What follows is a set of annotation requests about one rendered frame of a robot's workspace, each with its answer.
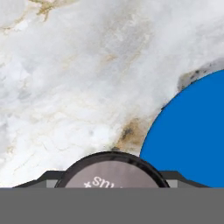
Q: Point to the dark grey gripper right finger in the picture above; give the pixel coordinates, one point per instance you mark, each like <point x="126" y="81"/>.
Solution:
<point x="176" y="178"/>

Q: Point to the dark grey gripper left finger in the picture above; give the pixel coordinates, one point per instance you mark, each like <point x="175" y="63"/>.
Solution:
<point x="48" y="177"/>

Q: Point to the blue plate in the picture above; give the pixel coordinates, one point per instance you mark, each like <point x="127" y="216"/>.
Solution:
<point x="192" y="137"/>

